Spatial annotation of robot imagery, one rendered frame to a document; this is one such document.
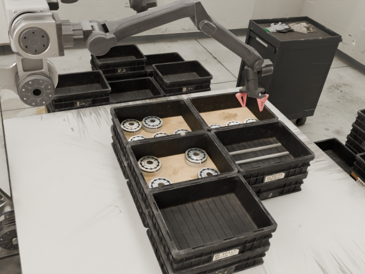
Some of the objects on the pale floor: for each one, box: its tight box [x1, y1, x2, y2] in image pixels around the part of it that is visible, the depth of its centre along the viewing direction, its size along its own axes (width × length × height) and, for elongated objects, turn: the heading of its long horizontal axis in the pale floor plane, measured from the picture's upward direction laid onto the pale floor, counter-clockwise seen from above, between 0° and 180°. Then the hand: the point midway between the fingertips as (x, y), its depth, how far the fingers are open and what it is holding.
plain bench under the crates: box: [3, 86, 365, 274], centre depth 204 cm, size 160×160×70 cm
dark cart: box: [236, 16, 342, 126], centre depth 342 cm, size 60×45×90 cm
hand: (252, 107), depth 182 cm, fingers open, 9 cm apart
